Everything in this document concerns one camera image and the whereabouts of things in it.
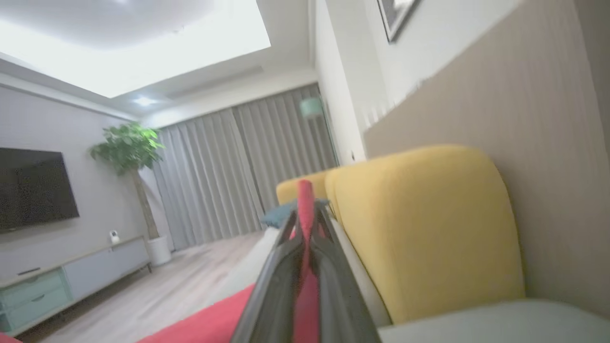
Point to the black framed monochrome picture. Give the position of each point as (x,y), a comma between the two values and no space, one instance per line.
(393,19)

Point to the black wall television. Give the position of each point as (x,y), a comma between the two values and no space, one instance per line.
(33,190)

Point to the teal fabric item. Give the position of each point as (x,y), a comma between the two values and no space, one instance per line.
(276,215)

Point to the mint green floor lamp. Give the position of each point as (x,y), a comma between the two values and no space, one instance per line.
(310,107)

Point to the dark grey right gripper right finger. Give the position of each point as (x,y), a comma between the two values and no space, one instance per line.
(340,305)

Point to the red jersey with striped trim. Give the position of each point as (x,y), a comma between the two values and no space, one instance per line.
(305,200)

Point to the yellow sofa back cushion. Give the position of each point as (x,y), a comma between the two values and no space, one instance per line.
(286,189)
(429,228)

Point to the white plant pot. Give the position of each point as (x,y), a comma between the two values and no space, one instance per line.
(159,250)

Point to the grey and mint TV cabinet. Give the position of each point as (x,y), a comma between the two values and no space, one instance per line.
(105,267)

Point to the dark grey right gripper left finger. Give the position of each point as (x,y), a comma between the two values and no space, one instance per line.
(276,295)

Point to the grey pleated curtain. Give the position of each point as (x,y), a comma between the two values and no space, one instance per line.
(214,181)

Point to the green leafy indoor tree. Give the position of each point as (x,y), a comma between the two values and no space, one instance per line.
(128,145)

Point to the small white camera device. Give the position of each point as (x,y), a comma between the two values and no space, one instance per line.
(114,237)

